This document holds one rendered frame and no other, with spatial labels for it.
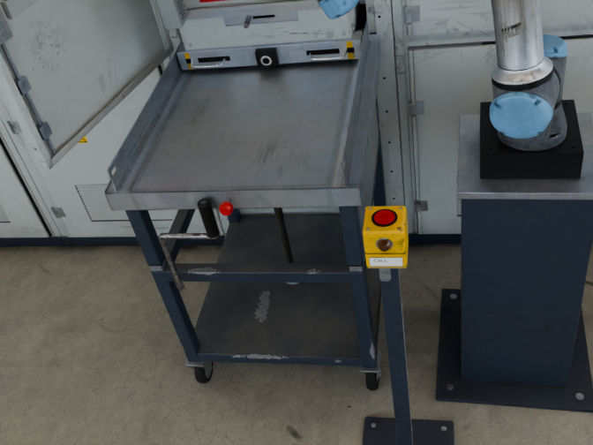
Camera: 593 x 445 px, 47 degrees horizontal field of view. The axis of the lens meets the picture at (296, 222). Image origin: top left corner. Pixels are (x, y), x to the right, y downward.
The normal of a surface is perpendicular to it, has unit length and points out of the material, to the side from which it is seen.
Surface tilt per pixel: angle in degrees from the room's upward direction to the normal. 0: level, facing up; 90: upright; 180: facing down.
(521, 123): 97
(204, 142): 0
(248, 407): 0
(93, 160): 90
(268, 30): 93
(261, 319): 0
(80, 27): 90
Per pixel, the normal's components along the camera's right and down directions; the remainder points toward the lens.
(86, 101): 0.90, 0.16
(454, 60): -0.15, 0.67
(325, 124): -0.15, -0.74
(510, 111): -0.37, 0.74
